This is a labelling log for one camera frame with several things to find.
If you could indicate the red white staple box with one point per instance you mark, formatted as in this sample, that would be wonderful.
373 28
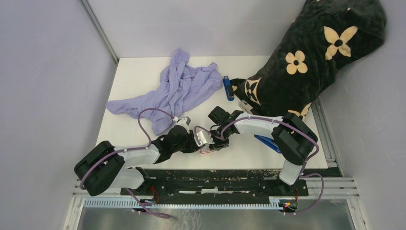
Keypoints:
206 151

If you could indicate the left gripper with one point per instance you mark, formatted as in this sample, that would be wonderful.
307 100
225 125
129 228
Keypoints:
192 146

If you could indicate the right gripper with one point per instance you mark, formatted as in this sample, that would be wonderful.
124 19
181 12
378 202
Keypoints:
217 145

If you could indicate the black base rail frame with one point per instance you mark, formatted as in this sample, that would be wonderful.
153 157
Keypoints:
227 199

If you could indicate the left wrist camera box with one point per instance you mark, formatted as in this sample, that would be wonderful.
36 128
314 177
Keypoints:
183 122

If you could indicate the beige and black stapler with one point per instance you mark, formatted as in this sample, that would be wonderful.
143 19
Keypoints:
247 108

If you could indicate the blue stapler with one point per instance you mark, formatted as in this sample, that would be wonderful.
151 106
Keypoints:
268 142
228 88

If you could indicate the lavender crumpled cloth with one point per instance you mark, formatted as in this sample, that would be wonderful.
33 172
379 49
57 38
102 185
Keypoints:
181 89

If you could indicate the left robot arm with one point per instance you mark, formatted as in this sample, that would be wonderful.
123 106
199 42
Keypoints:
108 166

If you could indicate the black floral blanket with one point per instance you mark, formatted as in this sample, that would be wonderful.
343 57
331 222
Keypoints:
326 36

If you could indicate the aluminium rail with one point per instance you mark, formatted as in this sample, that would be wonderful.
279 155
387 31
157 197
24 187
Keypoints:
310 188

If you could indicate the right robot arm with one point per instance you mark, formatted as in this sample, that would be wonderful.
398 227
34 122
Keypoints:
293 138

